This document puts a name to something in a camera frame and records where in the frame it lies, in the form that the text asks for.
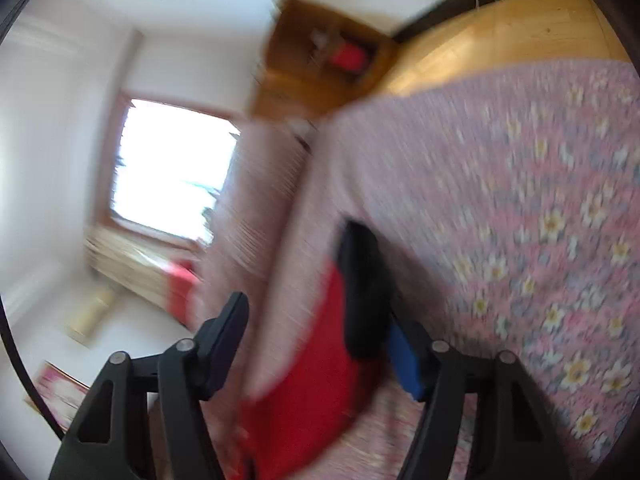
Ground red knit cardigan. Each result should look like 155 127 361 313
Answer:
240 219 396 480

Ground framed wedding photo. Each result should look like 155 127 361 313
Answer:
32 361 89 432

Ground cream and red curtain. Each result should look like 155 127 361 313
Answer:
85 226 200 326

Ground pink floral bed sheet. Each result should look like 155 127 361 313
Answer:
199 56 640 480

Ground pink rolled duvet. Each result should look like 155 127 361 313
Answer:
188 118 316 400

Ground wooden framed window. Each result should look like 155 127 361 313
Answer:
93 91 240 250

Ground wooden bedside shelf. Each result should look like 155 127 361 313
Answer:
250 0 399 120

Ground white wall air conditioner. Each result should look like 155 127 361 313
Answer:
65 286 119 347

